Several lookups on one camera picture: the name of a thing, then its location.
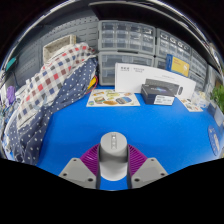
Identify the long white keyboard box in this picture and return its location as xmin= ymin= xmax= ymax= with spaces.
xmin=114 ymin=62 xmax=197 ymax=101

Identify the red blue checked cloth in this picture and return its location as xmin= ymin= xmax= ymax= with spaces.
xmin=16 ymin=42 xmax=98 ymax=129

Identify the white computer mouse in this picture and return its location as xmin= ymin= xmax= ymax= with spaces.
xmin=98 ymin=131 xmax=129 ymax=182

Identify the yellow card box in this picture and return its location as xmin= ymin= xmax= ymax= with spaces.
xmin=165 ymin=54 xmax=191 ymax=78

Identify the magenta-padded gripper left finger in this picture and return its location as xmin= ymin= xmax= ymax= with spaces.
xmin=58 ymin=143 xmax=102 ymax=190

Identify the clear plastic box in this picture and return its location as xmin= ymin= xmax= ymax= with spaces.
xmin=191 ymin=89 xmax=211 ymax=108

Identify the small black box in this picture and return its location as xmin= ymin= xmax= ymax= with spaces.
xmin=140 ymin=83 xmax=176 ymax=107

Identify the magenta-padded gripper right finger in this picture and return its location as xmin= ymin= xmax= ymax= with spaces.
xmin=127 ymin=143 xmax=169 ymax=190

